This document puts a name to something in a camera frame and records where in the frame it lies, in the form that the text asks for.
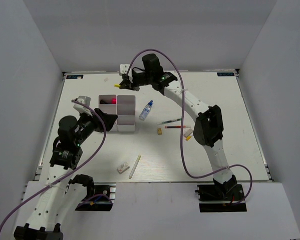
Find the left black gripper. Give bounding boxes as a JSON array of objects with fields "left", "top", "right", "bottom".
[{"left": 75, "top": 108, "right": 118, "bottom": 146}]

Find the pink cap black highlighter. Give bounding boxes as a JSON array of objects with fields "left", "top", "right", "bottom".
[{"left": 100, "top": 98, "right": 117, "bottom": 105}]

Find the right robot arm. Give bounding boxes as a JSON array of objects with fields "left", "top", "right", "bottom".
[{"left": 119, "top": 53, "right": 237, "bottom": 200}]

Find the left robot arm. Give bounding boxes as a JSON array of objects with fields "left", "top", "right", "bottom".
[{"left": 14, "top": 108, "right": 118, "bottom": 240}]

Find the left white divided organizer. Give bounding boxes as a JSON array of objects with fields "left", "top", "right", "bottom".
[{"left": 98, "top": 94, "right": 118, "bottom": 132}]

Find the white divided organizer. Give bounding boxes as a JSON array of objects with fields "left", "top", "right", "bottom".
[
  {"left": 98, "top": 94, "right": 118, "bottom": 132},
  {"left": 117, "top": 95, "right": 136, "bottom": 132}
]

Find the right white divided organizer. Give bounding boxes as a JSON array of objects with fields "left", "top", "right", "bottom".
[{"left": 117, "top": 95, "right": 136, "bottom": 132}]

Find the blue cap spray bottle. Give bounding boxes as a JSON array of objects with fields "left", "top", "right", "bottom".
[{"left": 139, "top": 100, "right": 153, "bottom": 121}]

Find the white correction tape dispenser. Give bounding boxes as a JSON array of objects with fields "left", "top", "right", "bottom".
[{"left": 117, "top": 162, "right": 130, "bottom": 174}]

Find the dark corner label left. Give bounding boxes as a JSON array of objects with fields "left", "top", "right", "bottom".
[{"left": 66, "top": 74, "right": 84, "bottom": 80}]

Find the dark corner label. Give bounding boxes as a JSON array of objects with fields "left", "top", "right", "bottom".
[
  {"left": 66, "top": 74, "right": 84, "bottom": 80},
  {"left": 217, "top": 72, "right": 235, "bottom": 77}
]

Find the red pen orange cap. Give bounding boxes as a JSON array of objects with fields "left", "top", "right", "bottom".
[{"left": 164, "top": 125, "right": 191, "bottom": 129}]

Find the pale yellow pen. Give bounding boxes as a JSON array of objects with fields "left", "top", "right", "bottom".
[{"left": 129, "top": 155, "right": 141, "bottom": 179}]

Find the green gel pen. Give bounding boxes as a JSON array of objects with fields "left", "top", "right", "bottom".
[{"left": 157, "top": 118, "right": 182, "bottom": 126}]

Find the white eraser block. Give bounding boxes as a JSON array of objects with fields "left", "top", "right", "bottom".
[{"left": 183, "top": 128, "right": 193, "bottom": 138}]

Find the dark corner label right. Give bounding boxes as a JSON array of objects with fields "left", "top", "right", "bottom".
[{"left": 217, "top": 72, "right": 235, "bottom": 77}]

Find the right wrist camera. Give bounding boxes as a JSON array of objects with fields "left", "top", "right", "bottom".
[{"left": 119, "top": 64, "right": 130, "bottom": 76}]

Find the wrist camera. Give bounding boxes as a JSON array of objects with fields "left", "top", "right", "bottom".
[
  {"left": 119, "top": 64, "right": 130, "bottom": 76},
  {"left": 73, "top": 95, "right": 92, "bottom": 116}
]

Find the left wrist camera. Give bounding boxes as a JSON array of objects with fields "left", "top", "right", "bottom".
[{"left": 73, "top": 95, "right": 92, "bottom": 116}]

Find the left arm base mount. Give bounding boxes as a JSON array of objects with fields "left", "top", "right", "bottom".
[{"left": 76, "top": 183, "right": 116, "bottom": 212}]

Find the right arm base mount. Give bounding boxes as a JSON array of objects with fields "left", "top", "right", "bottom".
[{"left": 195, "top": 184, "right": 247, "bottom": 213}]

